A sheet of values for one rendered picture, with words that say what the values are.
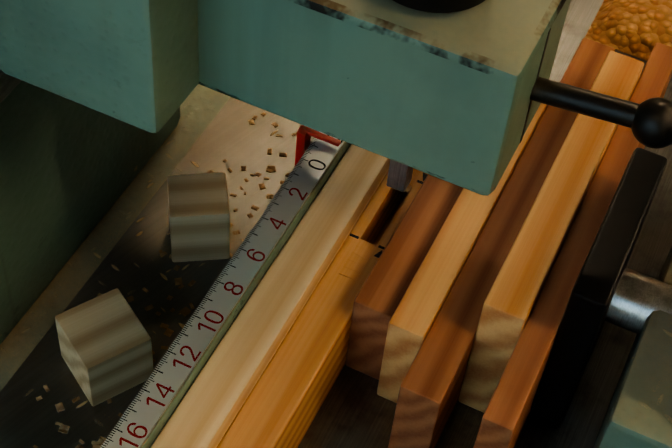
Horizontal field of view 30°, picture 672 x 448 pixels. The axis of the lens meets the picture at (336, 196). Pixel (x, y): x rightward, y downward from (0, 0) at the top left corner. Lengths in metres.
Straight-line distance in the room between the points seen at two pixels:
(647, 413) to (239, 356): 0.16
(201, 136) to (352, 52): 0.32
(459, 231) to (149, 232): 0.25
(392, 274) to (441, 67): 0.11
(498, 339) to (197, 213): 0.24
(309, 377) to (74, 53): 0.16
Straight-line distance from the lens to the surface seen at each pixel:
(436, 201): 0.57
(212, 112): 0.82
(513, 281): 0.52
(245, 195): 0.77
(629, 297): 0.55
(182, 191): 0.72
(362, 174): 0.58
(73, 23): 0.51
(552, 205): 0.55
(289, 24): 0.50
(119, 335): 0.66
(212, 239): 0.72
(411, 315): 0.53
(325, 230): 0.56
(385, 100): 0.50
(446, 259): 0.55
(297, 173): 0.57
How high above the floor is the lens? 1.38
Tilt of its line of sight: 49 degrees down
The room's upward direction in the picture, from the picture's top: 6 degrees clockwise
